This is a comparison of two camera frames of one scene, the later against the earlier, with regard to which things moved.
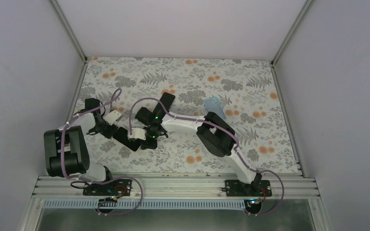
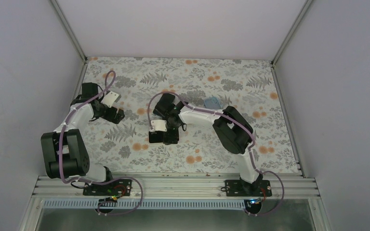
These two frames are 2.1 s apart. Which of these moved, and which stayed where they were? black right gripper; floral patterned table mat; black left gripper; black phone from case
Moved: black left gripper; black right gripper
Stayed: black phone from case; floral patterned table mat
